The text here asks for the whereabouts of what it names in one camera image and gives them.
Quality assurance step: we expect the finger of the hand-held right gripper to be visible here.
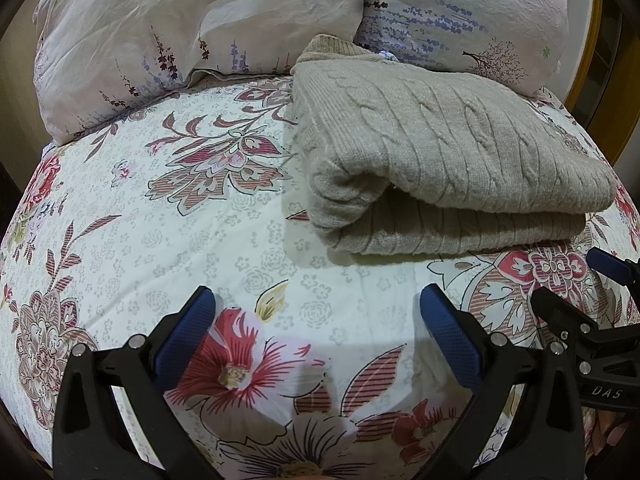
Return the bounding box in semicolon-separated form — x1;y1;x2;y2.
586;248;640;287
529;287;602;347

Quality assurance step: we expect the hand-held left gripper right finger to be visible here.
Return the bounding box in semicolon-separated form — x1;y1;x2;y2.
419;283;587;480

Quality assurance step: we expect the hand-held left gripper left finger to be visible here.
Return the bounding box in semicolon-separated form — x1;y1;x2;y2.
52;286;224;480

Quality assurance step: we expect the beige cable-knit sweater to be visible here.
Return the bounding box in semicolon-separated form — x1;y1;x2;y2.
290;34;619;257

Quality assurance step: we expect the person's right hand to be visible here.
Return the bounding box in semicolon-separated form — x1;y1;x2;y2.
583;408;640;463

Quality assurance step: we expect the floral bed sheet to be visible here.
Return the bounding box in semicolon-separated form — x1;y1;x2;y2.
0;71;640;480

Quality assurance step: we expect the pale pink lavender-print pillow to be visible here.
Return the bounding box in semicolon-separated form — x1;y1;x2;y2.
32;0;367;147

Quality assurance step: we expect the pale blue lavender-print pillow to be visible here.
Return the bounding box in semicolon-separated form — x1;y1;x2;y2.
352;0;572;99

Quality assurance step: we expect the yellow wooden frame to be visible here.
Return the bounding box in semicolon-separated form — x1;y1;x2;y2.
564;0;607;114

